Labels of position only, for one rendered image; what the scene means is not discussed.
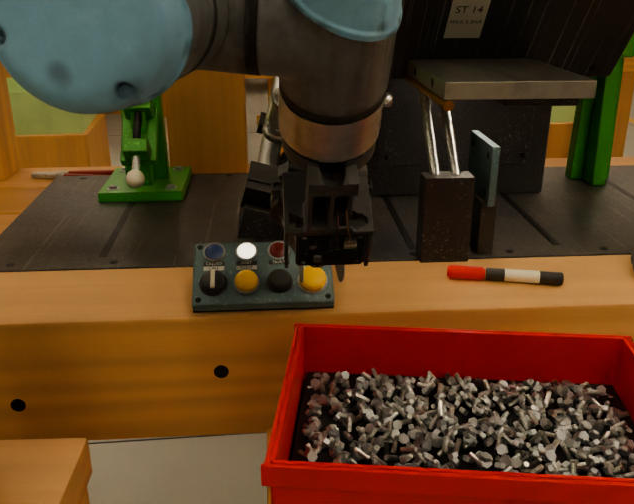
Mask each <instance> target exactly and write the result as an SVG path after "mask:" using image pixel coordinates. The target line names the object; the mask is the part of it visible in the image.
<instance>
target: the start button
mask: <svg viewBox="0 0 634 504"><path fill-rule="evenodd" d="M299 283H300V285H301V287H302V288H303V289H305V290H307V291H311V292H315V291H319V290H321V289H322V288H323V287H324V286H325V284H326V274H325V272H324V271H323V270H322V269H321V268H312V267H311V266H308V267H305V268H304V282H303V283H301V282H300V277H299Z"/></svg>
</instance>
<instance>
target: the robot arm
mask: <svg viewBox="0 0 634 504"><path fill-rule="evenodd" d="M402 13H403V10H402V0H0V61H1V63H2V65H3V66H4V67H5V69H6V70H7V72H8V73H9V74H10V75H11V77H12V78H13V79H14V80H15V81H16V82H17V83H18V84H19V85H20V86H21V87H22V88H23V89H25V90H26V91H27V92H28V93H30V94H31V95H33V96H34V97H35V98H37V99H39V100H40V101H42V102H44V103H46V104H48V105H50V106H52V107H55V108H58V109H60V110H64V111H68V112H72V113H79V114H101V113H108V112H113V111H118V110H122V109H125V108H128V107H133V106H137V105H140V104H143V103H146V102H148V101H150V100H152V99H154V98H156V97H158V96H159V95H161V94H162V93H164V92H165V91H166V90H167V89H168V88H170V87H171V86H172V85H173V84H174V82H175V81H177V80H178V79H181V78H183V77H184V76H186V75H188V74H190V73H191V72H193V71H195V70H207V71H217V72H227V73H237V74H247V75H257V76H261V75H265V76H276V77H279V81H278V123H279V130H280V133H281V135H282V146H283V149H284V152H285V154H286V155H287V157H288V162H286V163H284V164H282V165H281V166H279V167H278V178H279V179H280V180H281V181H277V182H271V192H272V193H271V198H270V204H271V217H272V219H273V220H274V221H275V222H276V223H278V224H279V225H281V226H282V227H283V228H284V266H285V268H288V244H289V245H290V247H291V248H292V249H293V251H294V253H295V263H296V264H297V266H299V277H300V282H301V283H303V282H304V266H306V265H309V266H311V267H312V268H319V267H323V266H325V265H335V268H336V272H337V276H338V280H339V282H342V281H343V279H344V275H345V265H352V264H361V262H364V266H368V260H369V255H370V250H371V245H372V239H373V234H374V227H373V219H372V211H371V210H372V206H371V198H370V194H371V192H372V190H373V187H372V180H368V179H367V177H368V170H367V165H365V164H366V163H367V162H368V161H369V160H370V159H371V157H372V155H373V153H374V149H375V144H376V139H377V137H378V135H379V130H380V125H381V119H382V109H383V107H391V105H392V103H393V96H392V95H391V94H390V93H386V92H387V86H388V80H389V74H390V69H391V63H392V57H393V51H394V45H395V40H396V34H397V30H398V29H399V27H400V24H401V20H402ZM367 236H368V240H367Z"/></svg>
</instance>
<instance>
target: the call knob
mask: <svg viewBox="0 0 634 504"><path fill-rule="evenodd" d="M200 282H201V287H202V289H203V290H204V291H206V292H207V293H218V292H220V291H221V290H222V289H223V288H224V287H225V284H226V280H225V276H224V274H223V273H222V272H220V271H218V270H209V271H207V272H205V273H204V274H203V275H202V277H201V280H200Z"/></svg>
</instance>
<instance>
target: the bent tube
mask: <svg viewBox="0 0 634 504"><path fill-rule="evenodd" d="M278 81H279V77H276V76H274V79H273V83H272V88H271V92H270V97H269V102H268V107H267V113H266V118H265V120H266V119H268V115H269V113H270V109H271V106H272V94H273V91H274V90H275V89H276V88H277V87H278ZM281 148H282V143H279V144H278V143H273V142H270V141H269V140H267V139H266V138H265V137H264V135H263V134H262V139H261V144H260V149H259V155H258V160H257V162H259V163H263V164H267V165H272V166H276V167H278V166H279V160H280V154H281Z"/></svg>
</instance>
